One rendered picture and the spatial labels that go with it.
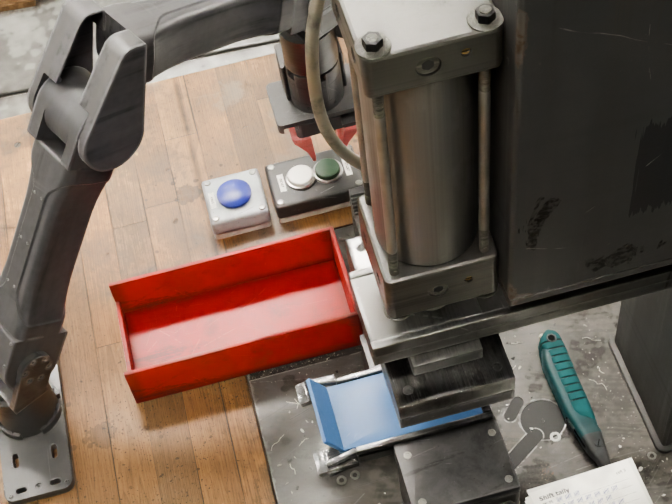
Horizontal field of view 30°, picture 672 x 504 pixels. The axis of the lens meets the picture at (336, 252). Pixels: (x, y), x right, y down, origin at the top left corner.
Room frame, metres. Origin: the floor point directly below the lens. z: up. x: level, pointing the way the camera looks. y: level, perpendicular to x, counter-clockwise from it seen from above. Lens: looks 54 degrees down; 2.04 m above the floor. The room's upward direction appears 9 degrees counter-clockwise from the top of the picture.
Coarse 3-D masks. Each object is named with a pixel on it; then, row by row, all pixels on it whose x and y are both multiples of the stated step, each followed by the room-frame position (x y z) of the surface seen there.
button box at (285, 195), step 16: (288, 160) 0.96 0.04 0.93; (304, 160) 0.95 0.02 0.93; (336, 160) 0.94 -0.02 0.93; (272, 176) 0.94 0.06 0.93; (352, 176) 0.92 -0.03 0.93; (272, 192) 0.91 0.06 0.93; (288, 192) 0.91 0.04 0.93; (304, 192) 0.90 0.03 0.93; (320, 192) 0.90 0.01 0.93; (336, 192) 0.90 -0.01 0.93; (288, 208) 0.89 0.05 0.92; (304, 208) 0.89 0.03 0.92; (320, 208) 0.89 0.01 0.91; (336, 208) 0.90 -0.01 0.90
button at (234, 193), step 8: (224, 184) 0.93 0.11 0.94; (232, 184) 0.93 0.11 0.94; (240, 184) 0.92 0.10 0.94; (248, 184) 0.92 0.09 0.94; (224, 192) 0.92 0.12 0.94; (232, 192) 0.91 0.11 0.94; (240, 192) 0.91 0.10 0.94; (248, 192) 0.91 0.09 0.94; (224, 200) 0.90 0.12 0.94; (232, 200) 0.90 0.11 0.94; (240, 200) 0.90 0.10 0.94; (248, 200) 0.90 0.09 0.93
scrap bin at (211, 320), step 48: (288, 240) 0.82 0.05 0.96; (336, 240) 0.81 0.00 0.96; (144, 288) 0.80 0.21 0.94; (192, 288) 0.80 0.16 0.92; (240, 288) 0.80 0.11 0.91; (288, 288) 0.79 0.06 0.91; (336, 288) 0.78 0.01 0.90; (144, 336) 0.76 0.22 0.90; (192, 336) 0.75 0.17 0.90; (240, 336) 0.74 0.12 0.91; (288, 336) 0.70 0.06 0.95; (336, 336) 0.71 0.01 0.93; (144, 384) 0.68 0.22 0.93; (192, 384) 0.69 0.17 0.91
